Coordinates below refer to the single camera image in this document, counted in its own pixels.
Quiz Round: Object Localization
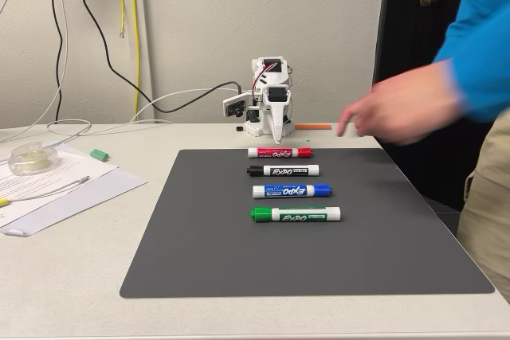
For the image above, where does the black hanging cable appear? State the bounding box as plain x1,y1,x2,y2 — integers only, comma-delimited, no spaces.
48,0,65,123

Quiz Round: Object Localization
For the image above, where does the clear tape dispenser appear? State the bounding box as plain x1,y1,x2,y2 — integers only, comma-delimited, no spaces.
7,141,61,176

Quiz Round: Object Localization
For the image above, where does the red dry-erase marker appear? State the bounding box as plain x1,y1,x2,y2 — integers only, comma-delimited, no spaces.
247,147,314,159

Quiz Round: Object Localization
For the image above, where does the blue dry-erase marker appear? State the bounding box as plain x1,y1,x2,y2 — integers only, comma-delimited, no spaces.
252,183,334,200

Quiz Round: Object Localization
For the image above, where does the white paper sheet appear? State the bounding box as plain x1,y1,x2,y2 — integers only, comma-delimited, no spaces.
0,164,148,237

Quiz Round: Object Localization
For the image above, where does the white looped cable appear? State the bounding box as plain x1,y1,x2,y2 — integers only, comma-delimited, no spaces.
0,118,173,146

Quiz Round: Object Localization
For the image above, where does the person's hand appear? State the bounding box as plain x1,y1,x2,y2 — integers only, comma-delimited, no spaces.
335,67,463,147

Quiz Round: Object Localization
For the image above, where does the white hanging cable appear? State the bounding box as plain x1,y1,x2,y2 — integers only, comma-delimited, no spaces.
0,0,69,146

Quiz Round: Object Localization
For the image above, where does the green dry-erase marker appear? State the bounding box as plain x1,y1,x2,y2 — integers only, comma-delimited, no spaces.
249,205,343,223

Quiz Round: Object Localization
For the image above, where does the printed paper sheet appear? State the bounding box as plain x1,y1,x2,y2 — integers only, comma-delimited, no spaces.
0,144,120,206

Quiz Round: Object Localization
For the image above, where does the dark grey mat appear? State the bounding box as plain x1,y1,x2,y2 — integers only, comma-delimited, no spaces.
119,147,496,299

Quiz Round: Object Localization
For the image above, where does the dark door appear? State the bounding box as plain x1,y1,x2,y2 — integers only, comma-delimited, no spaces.
372,0,510,213

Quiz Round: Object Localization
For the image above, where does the black dry-erase marker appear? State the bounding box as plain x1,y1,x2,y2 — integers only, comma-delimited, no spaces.
245,163,321,178

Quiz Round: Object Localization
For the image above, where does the person's body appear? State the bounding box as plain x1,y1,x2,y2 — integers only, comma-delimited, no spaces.
455,107,510,304

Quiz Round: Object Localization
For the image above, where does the white camera box black lens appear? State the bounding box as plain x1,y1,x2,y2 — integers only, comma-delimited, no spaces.
222,92,252,119

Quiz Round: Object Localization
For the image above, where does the small green cap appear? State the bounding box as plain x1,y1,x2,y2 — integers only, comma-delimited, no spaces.
88,147,110,163

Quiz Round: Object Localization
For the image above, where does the long yellow cable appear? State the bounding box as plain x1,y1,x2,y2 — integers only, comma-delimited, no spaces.
130,0,141,116

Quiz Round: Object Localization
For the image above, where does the black camera cable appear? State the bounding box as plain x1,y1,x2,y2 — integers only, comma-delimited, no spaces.
80,0,243,114

